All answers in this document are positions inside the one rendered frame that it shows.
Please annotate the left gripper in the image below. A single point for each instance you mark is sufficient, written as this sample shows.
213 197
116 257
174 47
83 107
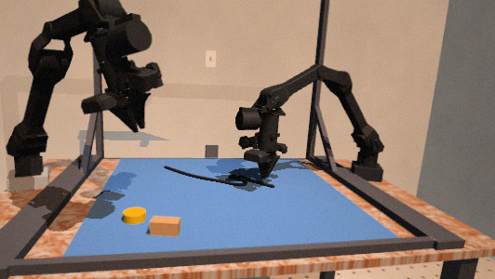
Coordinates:
268 143

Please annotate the orange disc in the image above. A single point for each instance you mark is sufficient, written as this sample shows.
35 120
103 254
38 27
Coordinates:
134 215

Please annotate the blue mat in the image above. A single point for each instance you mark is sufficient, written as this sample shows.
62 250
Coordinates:
302 208

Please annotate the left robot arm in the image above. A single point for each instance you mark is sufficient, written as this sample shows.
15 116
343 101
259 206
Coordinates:
339 83

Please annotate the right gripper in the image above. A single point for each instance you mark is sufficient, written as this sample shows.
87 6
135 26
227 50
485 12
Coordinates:
108 101

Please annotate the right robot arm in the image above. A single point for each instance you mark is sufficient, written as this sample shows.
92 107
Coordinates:
48 66

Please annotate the dark brown rope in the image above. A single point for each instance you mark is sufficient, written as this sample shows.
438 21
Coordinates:
232 176

